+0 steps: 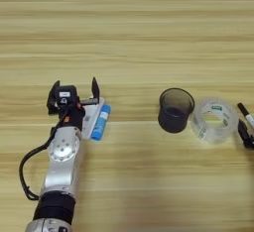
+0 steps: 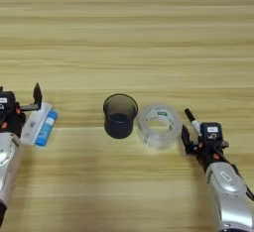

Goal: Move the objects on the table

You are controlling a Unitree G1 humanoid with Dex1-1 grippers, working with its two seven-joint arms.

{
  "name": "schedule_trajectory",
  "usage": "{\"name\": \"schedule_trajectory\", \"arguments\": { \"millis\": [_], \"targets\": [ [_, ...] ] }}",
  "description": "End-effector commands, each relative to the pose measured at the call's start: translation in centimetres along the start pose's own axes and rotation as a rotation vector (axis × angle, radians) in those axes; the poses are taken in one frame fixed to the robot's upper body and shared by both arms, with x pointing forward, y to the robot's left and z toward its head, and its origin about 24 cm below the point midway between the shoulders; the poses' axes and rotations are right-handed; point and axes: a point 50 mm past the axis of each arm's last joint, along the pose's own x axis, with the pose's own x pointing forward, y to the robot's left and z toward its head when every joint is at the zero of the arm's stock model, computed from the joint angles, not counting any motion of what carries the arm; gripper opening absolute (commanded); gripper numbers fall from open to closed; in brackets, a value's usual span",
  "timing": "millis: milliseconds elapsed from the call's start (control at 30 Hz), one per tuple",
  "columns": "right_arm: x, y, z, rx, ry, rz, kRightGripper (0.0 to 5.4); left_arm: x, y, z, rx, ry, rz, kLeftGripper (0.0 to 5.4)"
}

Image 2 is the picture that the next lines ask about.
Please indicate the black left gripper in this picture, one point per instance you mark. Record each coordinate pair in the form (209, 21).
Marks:
(13, 122)

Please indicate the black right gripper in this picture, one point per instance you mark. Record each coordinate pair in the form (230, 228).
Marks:
(211, 155)

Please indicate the black and white marker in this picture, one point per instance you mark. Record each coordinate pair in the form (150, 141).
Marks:
(195, 125)

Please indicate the clear adhesive tape roll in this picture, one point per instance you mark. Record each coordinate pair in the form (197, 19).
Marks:
(145, 133)

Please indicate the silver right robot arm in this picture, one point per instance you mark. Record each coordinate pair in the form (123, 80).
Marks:
(231, 196)

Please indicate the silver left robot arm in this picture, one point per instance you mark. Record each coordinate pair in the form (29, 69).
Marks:
(7, 163)

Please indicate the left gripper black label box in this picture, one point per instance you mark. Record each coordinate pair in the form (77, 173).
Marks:
(8, 99)

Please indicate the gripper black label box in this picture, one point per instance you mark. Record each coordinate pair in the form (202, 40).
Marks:
(211, 131)
(8, 99)

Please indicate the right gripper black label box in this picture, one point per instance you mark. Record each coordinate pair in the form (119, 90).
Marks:
(211, 131)

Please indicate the white rectangular box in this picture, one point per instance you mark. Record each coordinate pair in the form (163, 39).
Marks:
(34, 123)

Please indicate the blue glue stick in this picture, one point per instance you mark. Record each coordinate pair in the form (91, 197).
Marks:
(46, 128)

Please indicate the black mesh pen cup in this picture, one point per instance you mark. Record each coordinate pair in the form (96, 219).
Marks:
(119, 127)

